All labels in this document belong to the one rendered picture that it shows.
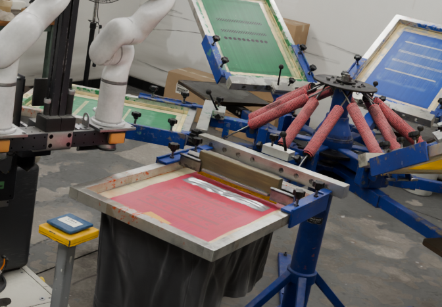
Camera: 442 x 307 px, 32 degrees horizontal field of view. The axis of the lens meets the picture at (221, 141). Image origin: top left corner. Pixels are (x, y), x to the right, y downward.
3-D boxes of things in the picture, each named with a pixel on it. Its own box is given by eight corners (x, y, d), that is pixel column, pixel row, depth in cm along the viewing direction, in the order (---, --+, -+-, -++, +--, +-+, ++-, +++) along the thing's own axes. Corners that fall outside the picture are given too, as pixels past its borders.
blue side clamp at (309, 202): (289, 228, 264) (293, 210, 262) (277, 223, 267) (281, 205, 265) (325, 210, 289) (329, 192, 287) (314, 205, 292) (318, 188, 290)
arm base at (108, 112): (79, 115, 280) (85, 75, 276) (108, 114, 289) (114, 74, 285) (102, 128, 270) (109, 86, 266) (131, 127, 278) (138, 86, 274)
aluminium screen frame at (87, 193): (212, 262, 224) (214, 250, 223) (68, 196, 252) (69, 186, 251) (324, 206, 290) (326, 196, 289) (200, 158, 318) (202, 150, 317)
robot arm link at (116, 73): (134, 83, 276) (141, 41, 272) (109, 86, 266) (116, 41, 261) (114, 77, 281) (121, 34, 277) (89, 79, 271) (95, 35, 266)
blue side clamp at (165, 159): (164, 177, 291) (166, 160, 289) (153, 173, 293) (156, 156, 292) (206, 164, 316) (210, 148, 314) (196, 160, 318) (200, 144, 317)
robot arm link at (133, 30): (192, -1, 258) (156, -2, 243) (130, 69, 278) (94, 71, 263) (170, -32, 262) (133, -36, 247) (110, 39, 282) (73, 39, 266)
